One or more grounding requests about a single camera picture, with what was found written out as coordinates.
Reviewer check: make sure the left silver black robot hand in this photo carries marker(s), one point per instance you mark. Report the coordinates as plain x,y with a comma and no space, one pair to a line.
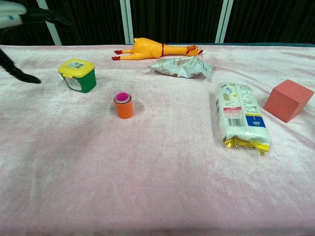
11,13

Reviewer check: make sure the pink plastic cup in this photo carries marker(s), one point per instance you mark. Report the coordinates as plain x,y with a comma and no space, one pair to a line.
122,97

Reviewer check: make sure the orange plastic cup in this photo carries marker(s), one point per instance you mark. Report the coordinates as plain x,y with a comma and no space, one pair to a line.
123,111

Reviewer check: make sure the green tub with yellow lid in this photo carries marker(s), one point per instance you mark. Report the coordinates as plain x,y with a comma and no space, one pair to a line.
81,83

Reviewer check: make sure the yellow rubber chicken toy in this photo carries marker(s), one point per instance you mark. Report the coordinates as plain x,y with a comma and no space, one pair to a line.
147,49

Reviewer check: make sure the black backdrop curtain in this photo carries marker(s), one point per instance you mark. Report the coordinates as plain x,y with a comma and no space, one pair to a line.
172,19

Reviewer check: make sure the silver snack bag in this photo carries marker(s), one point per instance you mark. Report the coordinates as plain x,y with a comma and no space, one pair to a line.
179,67

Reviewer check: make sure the pink plush tablecloth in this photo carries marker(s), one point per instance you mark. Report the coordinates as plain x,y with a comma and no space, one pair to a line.
172,172

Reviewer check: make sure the white yellow food package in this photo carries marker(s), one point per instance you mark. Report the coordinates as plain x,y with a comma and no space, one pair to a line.
240,113

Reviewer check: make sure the red foam cube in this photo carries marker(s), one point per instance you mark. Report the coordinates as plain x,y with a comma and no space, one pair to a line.
286,100

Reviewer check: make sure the slanted white frame post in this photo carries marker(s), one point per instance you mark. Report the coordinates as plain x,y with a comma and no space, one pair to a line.
55,37

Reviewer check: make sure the wide white frame post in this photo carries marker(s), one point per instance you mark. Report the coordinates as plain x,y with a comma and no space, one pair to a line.
126,19

